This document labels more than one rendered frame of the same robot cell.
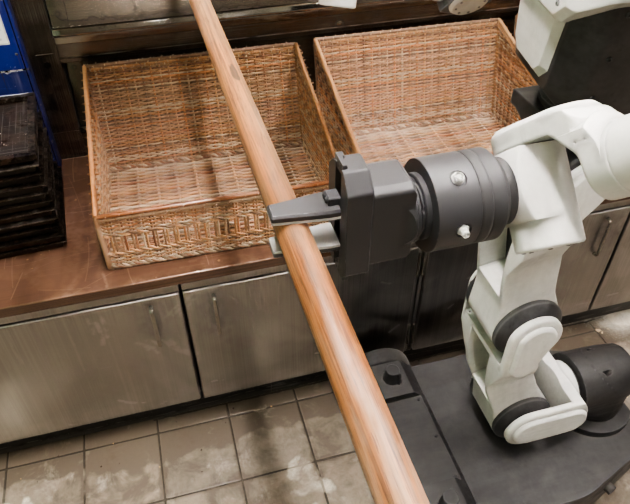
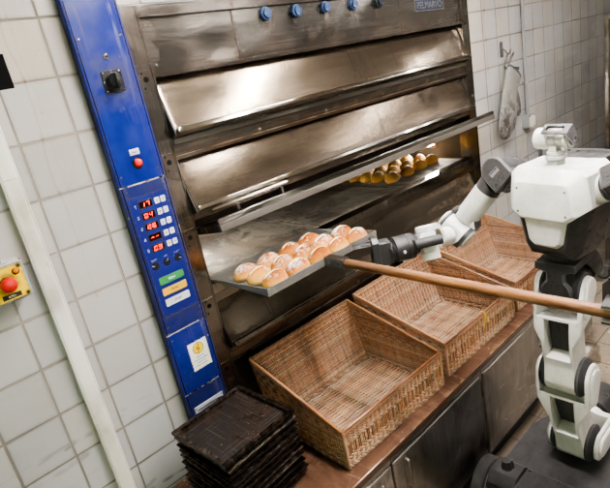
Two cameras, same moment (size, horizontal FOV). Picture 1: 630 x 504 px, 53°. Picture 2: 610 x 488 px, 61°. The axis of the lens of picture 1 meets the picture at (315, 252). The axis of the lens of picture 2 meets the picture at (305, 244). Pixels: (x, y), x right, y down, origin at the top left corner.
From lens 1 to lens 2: 107 cm
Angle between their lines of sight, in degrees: 31
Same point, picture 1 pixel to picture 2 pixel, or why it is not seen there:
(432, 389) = (528, 463)
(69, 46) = (236, 350)
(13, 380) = not seen: outside the picture
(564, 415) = not seen: outside the picture
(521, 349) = (593, 386)
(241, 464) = not seen: outside the picture
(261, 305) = (425, 454)
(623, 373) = not seen: outside the picture
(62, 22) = (236, 336)
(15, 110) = (239, 398)
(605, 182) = not seen: outside the picture
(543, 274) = (581, 342)
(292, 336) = (441, 472)
